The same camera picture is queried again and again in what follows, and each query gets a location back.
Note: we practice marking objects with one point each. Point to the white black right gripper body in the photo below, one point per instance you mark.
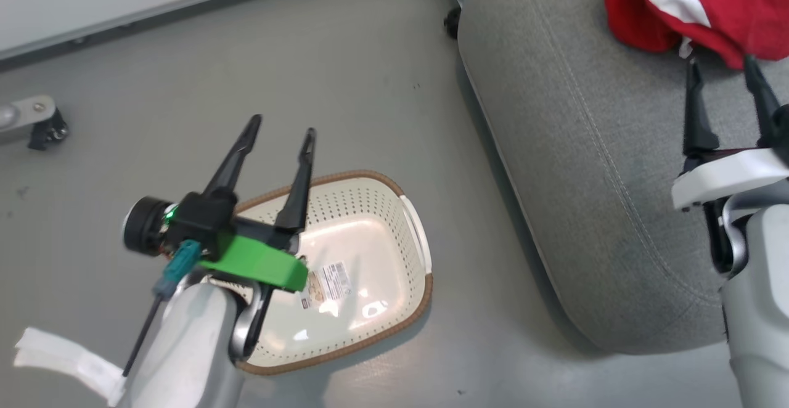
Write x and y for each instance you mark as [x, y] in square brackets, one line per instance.
[727, 177]

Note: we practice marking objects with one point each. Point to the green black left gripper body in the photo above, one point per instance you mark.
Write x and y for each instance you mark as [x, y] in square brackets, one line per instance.
[259, 263]

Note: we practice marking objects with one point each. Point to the red basketball jersey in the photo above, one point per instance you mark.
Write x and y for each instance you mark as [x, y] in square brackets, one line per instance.
[739, 7]

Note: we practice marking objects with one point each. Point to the cream laundry basket brown rim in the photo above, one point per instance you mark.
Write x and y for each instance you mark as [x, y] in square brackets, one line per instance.
[370, 254]

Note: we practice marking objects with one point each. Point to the grey fabric sofa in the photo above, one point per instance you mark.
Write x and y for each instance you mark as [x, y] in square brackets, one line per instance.
[585, 149]

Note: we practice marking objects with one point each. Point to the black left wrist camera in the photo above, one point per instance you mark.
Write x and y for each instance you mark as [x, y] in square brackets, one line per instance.
[197, 217]

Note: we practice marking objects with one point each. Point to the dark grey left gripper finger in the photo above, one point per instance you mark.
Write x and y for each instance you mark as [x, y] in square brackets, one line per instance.
[299, 192]
[237, 155]

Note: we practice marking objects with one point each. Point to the printed basket label sticker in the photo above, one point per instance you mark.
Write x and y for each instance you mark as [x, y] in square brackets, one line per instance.
[327, 285]

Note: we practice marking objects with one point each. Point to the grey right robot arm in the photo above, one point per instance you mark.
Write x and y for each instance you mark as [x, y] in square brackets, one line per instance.
[758, 285]

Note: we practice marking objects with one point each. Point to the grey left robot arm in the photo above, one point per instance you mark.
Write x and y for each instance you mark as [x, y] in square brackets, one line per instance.
[185, 346]

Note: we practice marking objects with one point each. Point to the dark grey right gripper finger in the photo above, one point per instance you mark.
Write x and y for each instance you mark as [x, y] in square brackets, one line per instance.
[764, 112]
[698, 124]

